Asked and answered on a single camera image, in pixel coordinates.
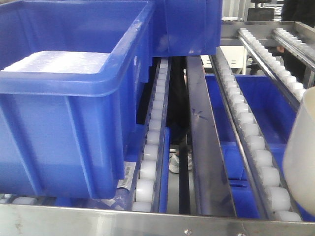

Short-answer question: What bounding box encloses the white plastic bin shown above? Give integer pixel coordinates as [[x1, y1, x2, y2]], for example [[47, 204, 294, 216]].
[[283, 87, 315, 215]]

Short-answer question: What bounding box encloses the steel flow rack frame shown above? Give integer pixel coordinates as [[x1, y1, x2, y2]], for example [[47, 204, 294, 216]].
[[0, 20, 315, 236]]

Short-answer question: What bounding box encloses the white roller track right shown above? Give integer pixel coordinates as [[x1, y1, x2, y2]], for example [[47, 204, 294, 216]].
[[238, 28, 306, 102]]

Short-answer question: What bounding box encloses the white roller track middle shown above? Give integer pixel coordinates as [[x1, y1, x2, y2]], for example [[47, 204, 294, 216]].
[[211, 47, 302, 222]]

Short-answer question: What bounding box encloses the large blue crate foreground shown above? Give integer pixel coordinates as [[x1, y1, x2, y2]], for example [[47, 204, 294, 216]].
[[0, 0, 155, 199]]

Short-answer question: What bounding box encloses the blue crate rear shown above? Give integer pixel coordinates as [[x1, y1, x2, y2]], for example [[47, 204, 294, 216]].
[[152, 0, 222, 57]]

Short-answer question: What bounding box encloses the white foam sheet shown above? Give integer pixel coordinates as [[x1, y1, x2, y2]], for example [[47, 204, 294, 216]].
[[3, 51, 110, 74]]

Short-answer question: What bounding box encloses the steel divider rail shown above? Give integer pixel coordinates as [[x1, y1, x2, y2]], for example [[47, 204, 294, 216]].
[[186, 56, 237, 217]]

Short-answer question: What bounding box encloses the barcode label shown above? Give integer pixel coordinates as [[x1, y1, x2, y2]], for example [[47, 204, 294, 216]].
[[117, 164, 135, 191]]

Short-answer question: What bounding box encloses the white sneaker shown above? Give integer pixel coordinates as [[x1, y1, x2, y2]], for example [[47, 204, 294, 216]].
[[169, 153, 192, 174]]

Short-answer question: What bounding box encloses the white roller track left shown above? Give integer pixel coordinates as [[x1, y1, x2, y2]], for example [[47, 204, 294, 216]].
[[131, 58, 170, 213]]

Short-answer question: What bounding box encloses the white roller track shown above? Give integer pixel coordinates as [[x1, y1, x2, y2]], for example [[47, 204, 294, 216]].
[[131, 58, 170, 213], [238, 28, 306, 102], [211, 47, 302, 222]]

